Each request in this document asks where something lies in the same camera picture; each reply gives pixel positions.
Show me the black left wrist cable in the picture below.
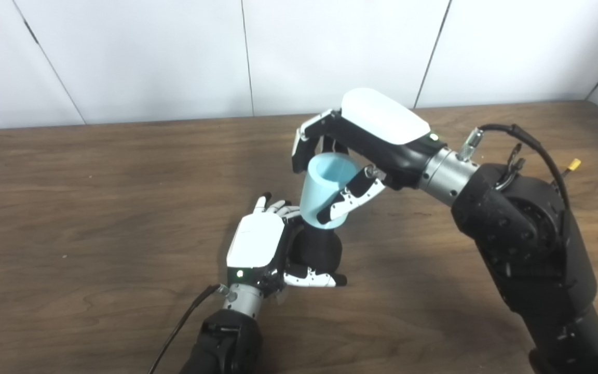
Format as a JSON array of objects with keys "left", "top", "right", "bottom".
[{"left": 147, "top": 283, "right": 238, "bottom": 374}]

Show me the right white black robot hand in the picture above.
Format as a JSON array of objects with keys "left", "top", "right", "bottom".
[{"left": 291, "top": 88, "right": 443, "bottom": 224}]

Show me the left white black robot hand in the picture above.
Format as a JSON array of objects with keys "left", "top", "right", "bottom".
[{"left": 225, "top": 193, "right": 348, "bottom": 301}]

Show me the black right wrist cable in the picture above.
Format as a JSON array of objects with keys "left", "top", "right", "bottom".
[{"left": 457, "top": 123, "right": 573, "bottom": 209}]

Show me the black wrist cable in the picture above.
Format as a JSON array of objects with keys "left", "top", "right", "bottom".
[
  {"left": 147, "top": 283, "right": 238, "bottom": 374},
  {"left": 457, "top": 123, "right": 573, "bottom": 209}
]

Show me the light blue cylinder cup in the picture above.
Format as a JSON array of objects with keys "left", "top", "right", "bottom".
[{"left": 298, "top": 152, "right": 362, "bottom": 230}]

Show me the black flared nozzle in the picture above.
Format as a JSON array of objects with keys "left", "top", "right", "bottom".
[{"left": 291, "top": 222, "right": 343, "bottom": 274}]

